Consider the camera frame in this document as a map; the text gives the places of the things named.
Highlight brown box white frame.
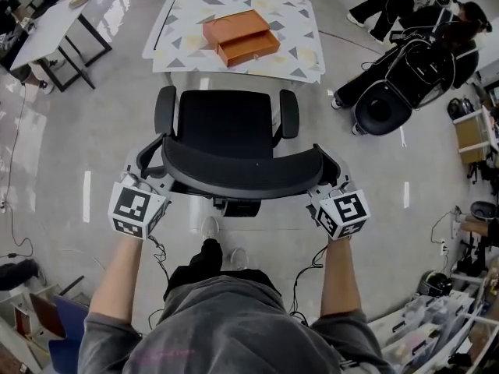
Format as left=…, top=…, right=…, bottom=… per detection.
left=451, top=105, right=499, bottom=165

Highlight person's right forearm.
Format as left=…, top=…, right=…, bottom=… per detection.
left=319, top=236, right=366, bottom=319

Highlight small black backpack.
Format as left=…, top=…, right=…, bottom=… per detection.
left=447, top=97, right=475, bottom=121

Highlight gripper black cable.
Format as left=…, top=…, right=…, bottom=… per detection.
left=290, top=243, right=333, bottom=323
left=147, top=234, right=173, bottom=326

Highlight person's grey sweatshirt torso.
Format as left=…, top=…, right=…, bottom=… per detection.
left=77, top=274, right=391, bottom=374

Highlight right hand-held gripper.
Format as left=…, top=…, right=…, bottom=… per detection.
left=306, top=143, right=371, bottom=242

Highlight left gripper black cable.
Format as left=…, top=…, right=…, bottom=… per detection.
left=147, top=234, right=173, bottom=326

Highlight person's left forearm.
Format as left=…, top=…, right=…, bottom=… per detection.
left=89, top=231, right=148, bottom=325

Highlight row of clear storage bins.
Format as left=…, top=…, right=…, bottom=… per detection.
left=370, top=290, right=499, bottom=374

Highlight person's right white shoe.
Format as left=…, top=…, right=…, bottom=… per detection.
left=225, top=247, right=250, bottom=270

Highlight person's black trousers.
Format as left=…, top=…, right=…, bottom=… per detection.
left=163, top=238, right=284, bottom=303

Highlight person's white shoe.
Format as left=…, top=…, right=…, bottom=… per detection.
left=225, top=247, right=250, bottom=270
left=201, top=215, right=220, bottom=242

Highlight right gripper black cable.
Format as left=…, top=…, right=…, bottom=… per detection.
left=290, top=243, right=333, bottom=323

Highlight person's left white shoe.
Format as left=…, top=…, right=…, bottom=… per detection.
left=201, top=215, right=220, bottom=242

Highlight white side table black legs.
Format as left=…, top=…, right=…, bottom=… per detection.
left=9, top=0, right=114, bottom=93

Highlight brown wooden shelf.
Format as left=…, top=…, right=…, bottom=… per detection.
left=13, top=292, right=65, bottom=340

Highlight white patterned table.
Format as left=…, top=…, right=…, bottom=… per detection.
left=141, top=0, right=327, bottom=90

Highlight black bag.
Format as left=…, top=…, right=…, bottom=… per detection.
left=0, top=258, right=40, bottom=291

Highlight black floor cable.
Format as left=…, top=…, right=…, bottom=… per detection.
left=0, top=83, right=35, bottom=260

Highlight orange drawer box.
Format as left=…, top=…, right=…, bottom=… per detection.
left=202, top=9, right=281, bottom=69

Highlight black round basin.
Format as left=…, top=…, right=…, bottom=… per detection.
left=469, top=200, right=499, bottom=220

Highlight black helmet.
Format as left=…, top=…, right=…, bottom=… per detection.
left=419, top=270, right=454, bottom=298

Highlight blue chair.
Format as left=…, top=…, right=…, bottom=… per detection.
left=48, top=294, right=94, bottom=374

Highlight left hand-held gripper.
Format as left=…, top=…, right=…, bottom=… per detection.
left=108, top=132, right=175, bottom=242

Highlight black office chair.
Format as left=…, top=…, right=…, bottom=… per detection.
left=136, top=85, right=325, bottom=220

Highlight black round shell chair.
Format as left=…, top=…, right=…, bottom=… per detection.
left=352, top=37, right=457, bottom=136

